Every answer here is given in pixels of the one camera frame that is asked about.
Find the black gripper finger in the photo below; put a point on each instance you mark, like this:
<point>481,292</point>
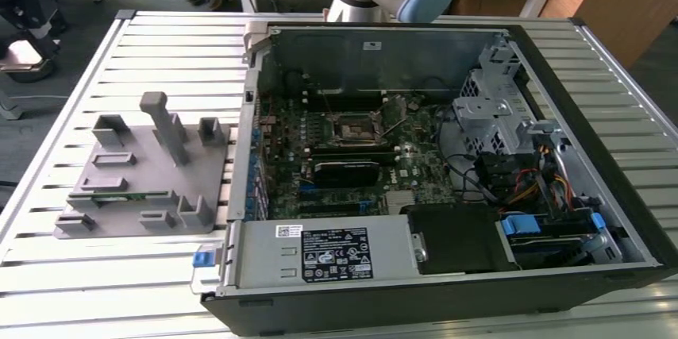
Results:
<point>47,25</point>

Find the metal locking lever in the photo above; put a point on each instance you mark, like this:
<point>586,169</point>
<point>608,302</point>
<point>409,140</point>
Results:
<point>397,120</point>

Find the CPU socket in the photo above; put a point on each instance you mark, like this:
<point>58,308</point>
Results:
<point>353,129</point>

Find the grey metal stand foot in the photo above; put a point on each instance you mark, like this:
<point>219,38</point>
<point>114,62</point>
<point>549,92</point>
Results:
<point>11,110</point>

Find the grey parts rack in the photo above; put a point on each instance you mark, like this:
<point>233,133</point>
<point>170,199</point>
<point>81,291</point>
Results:
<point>149,164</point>

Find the green RAM stick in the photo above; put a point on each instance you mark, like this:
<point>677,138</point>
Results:
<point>135,196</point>

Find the black RAM slot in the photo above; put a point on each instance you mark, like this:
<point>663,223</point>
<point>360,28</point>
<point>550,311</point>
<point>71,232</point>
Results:
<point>345,105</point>
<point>345,96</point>

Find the blue case latch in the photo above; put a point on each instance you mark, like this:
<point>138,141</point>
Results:
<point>203,259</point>

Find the black RAM stick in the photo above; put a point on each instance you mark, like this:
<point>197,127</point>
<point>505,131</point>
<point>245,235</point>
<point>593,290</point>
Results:
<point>353,158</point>

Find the silver power supply unit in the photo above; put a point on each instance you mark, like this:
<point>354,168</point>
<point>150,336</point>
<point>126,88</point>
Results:
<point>260,259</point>

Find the green motherboard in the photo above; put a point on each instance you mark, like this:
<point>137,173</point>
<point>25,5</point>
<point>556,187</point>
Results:
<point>418,148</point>

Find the silver chipset heatsink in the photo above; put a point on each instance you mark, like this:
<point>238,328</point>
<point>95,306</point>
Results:
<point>400,201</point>

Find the silver drive cage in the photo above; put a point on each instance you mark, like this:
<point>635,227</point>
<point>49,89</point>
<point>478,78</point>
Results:
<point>488,110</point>

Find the black PC case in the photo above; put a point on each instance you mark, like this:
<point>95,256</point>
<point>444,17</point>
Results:
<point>372,307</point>

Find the black plastic shroud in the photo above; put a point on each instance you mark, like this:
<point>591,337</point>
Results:
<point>456,239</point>

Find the hard disk in blue carrier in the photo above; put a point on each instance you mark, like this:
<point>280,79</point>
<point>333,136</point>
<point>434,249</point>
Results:
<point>520,226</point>

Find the wooden cabinet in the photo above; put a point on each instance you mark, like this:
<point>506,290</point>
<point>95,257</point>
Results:
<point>625,5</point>

